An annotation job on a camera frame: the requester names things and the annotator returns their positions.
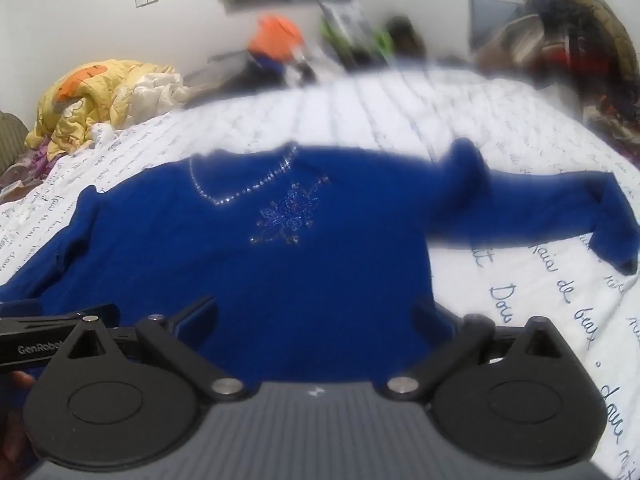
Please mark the white script-printed bed sheet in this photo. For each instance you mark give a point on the white script-printed bed sheet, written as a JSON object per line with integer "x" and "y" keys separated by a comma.
{"x": 412, "y": 112}

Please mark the olive striped headboard cushion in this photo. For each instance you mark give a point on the olive striped headboard cushion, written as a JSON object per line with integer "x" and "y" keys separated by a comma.
{"x": 13, "y": 133}

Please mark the orange garment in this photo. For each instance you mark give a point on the orange garment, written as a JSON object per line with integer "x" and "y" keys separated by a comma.
{"x": 277, "y": 38}

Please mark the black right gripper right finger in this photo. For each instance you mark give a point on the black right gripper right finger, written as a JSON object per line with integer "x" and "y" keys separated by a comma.
{"x": 513, "y": 397}

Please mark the fur-trimmed coat clothes heap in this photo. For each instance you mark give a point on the fur-trimmed coat clothes heap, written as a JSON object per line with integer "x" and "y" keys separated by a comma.
{"x": 581, "y": 48}

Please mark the blue knit sweater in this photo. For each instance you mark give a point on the blue knit sweater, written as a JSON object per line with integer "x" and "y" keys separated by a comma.
{"x": 316, "y": 257}

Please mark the green and dark bag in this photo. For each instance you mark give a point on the green and dark bag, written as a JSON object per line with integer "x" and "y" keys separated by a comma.
{"x": 356, "y": 43}

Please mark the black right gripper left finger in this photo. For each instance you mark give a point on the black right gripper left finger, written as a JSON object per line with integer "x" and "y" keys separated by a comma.
{"x": 127, "y": 399}

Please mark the dark clothes pile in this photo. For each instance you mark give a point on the dark clothes pile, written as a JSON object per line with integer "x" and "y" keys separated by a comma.
{"x": 243, "y": 74}

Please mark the left hand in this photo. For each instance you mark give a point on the left hand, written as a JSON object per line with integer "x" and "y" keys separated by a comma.
{"x": 13, "y": 437}

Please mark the yellow orange crumpled quilt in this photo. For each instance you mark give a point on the yellow orange crumpled quilt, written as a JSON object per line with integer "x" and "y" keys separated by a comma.
{"x": 119, "y": 93}

